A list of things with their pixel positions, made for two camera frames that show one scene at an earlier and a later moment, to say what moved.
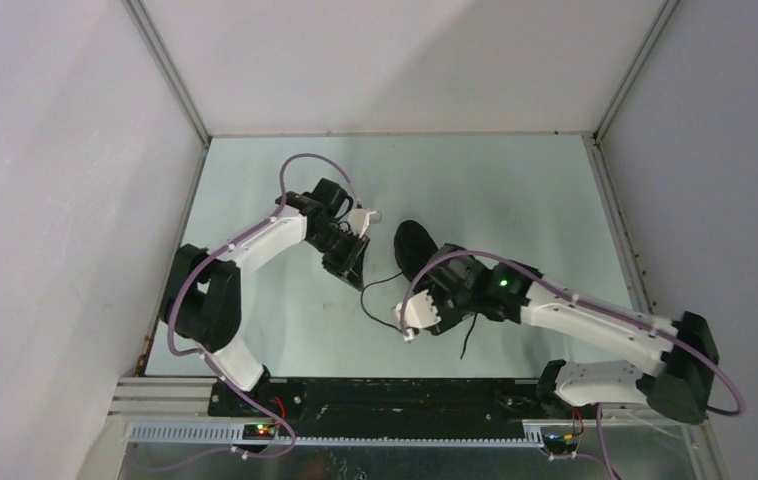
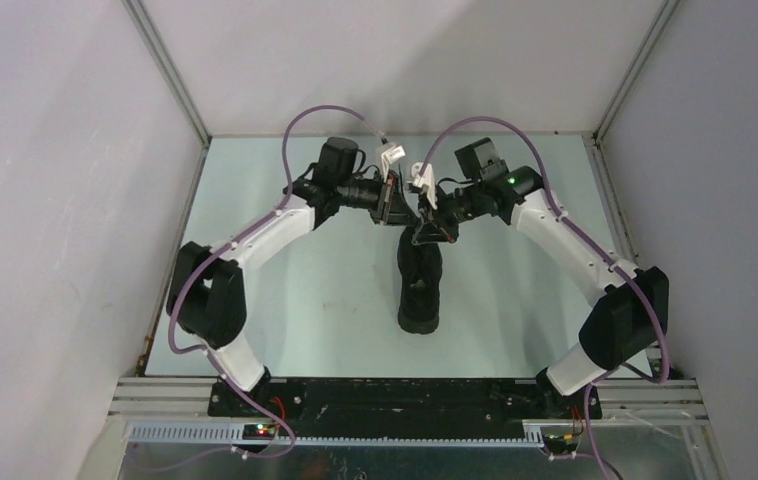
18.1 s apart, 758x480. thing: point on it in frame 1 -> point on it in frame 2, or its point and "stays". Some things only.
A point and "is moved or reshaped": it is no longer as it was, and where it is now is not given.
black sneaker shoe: (414, 245) is moved or reshaped
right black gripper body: (456, 303) -> (451, 208)
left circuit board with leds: (258, 432) stays
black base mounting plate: (395, 400) stays
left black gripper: (349, 268) -> (389, 209)
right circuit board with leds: (560, 443) stays
